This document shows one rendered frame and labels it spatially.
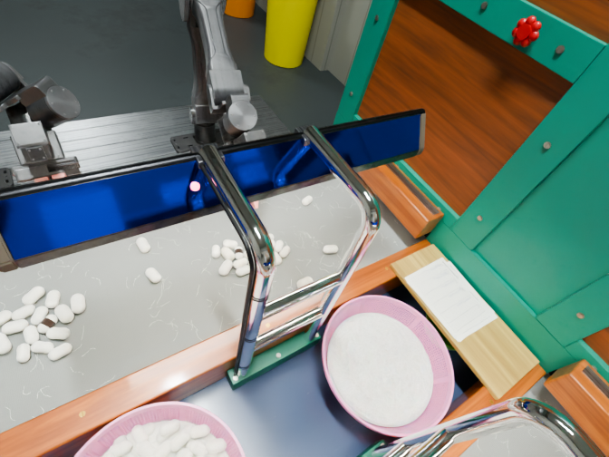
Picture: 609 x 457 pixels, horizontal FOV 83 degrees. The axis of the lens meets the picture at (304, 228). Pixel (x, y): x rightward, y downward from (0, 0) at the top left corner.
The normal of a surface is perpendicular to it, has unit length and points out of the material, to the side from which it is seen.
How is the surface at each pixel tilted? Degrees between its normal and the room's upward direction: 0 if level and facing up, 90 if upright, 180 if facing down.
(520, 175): 90
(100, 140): 0
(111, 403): 0
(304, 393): 0
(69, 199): 58
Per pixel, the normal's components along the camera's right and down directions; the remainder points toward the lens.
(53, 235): 0.54, 0.29
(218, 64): 0.36, -0.14
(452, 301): 0.20, -0.62
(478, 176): -0.84, 0.29
